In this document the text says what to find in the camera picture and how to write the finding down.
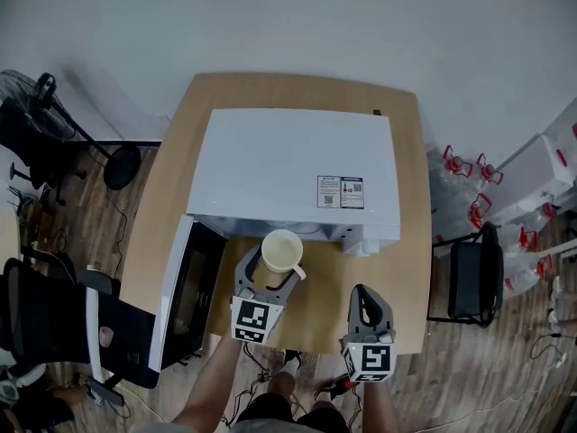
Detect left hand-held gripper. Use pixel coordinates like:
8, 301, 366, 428
230, 244, 302, 346

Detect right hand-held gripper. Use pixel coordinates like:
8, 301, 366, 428
339, 283, 398, 384

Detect cream cup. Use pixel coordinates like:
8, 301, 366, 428
261, 228, 308, 282

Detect white microwave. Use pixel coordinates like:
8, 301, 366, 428
148, 108, 403, 374

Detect person's right forearm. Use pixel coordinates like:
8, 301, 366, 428
362, 378, 401, 433

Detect person's left forearm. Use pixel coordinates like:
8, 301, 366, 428
169, 334, 245, 433

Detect red and black shoe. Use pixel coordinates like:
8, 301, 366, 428
314, 373, 358, 401

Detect person's left leg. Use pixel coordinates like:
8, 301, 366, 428
264, 348, 304, 399

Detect person's leg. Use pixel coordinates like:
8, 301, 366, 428
310, 399, 339, 417
264, 348, 304, 399

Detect person's right leg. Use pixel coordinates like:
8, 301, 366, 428
310, 399, 339, 417

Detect black folding chair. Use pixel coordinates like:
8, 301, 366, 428
426, 220, 505, 329

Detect person's black shorts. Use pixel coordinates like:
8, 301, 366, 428
232, 391, 353, 433

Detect black floor fan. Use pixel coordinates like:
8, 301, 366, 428
0, 69, 142, 192

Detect white storage boxes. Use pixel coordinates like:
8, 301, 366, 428
489, 106, 577, 227

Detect black floor cables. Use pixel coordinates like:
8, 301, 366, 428
220, 343, 276, 428

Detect group of clear red-handled jugs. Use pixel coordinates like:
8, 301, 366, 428
427, 144, 556, 293

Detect white floor cable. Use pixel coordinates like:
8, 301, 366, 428
444, 331, 577, 419

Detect black office chair white frame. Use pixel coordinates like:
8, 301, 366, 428
0, 256, 160, 408

